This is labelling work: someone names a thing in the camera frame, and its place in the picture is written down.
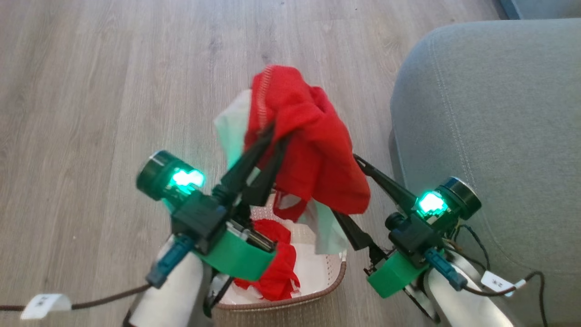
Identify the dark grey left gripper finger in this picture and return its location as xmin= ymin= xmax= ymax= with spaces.
xmin=212 ymin=124 xmax=277 ymax=208
xmin=242 ymin=138 xmax=290 ymax=208

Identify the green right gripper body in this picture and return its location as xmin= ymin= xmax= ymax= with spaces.
xmin=363 ymin=248 xmax=431 ymax=299

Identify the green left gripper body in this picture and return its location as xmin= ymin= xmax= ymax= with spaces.
xmin=194 ymin=222 xmax=278 ymax=281

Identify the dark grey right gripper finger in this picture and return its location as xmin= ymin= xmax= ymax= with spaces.
xmin=353 ymin=154 xmax=419 ymax=214
xmin=333 ymin=210 xmax=389 ymax=266

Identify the pale green garment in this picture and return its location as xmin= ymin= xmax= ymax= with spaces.
xmin=213 ymin=89 xmax=348 ymax=256

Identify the small red garment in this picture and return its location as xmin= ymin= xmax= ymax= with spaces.
xmin=233 ymin=218 xmax=301 ymax=302

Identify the large red garment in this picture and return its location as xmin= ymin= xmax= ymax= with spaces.
xmin=244 ymin=65 xmax=371 ymax=223

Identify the cream perforated laundry basket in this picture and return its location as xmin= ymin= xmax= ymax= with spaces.
xmin=212 ymin=194 xmax=348 ymax=312

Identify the grey sofa seat module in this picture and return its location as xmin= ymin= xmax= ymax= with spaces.
xmin=389 ymin=19 xmax=581 ymax=327

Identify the blue cable connector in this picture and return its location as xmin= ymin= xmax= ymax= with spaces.
xmin=146 ymin=235 xmax=195 ymax=289
xmin=424 ymin=248 xmax=468 ymax=292

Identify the white cable label tag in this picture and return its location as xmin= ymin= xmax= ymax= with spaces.
xmin=480 ymin=271 xmax=527 ymax=297
xmin=20 ymin=293 xmax=73 ymax=320

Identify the brown braided cable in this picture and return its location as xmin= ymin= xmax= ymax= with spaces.
xmin=0 ymin=283 xmax=152 ymax=312

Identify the thin black cable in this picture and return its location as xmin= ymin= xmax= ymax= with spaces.
xmin=447 ymin=223 xmax=549 ymax=327

